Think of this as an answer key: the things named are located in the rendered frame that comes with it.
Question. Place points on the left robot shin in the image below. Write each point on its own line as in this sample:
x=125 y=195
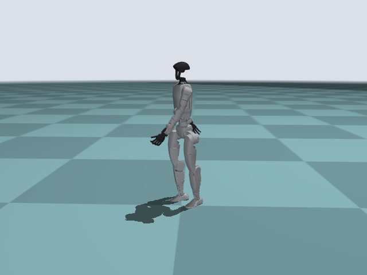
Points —
x=195 y=182

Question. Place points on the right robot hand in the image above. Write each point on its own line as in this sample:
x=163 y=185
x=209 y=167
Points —
x=194 y=127

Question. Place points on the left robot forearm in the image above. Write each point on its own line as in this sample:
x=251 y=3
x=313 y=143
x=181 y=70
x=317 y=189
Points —
x=174 y=119

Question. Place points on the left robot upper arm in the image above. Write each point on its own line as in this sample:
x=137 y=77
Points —
x=185 y=94

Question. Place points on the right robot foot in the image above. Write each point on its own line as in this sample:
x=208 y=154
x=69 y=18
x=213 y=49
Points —
x=181 y=198

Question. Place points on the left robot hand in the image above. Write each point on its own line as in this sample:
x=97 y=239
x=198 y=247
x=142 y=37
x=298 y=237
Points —
x=159 y=138

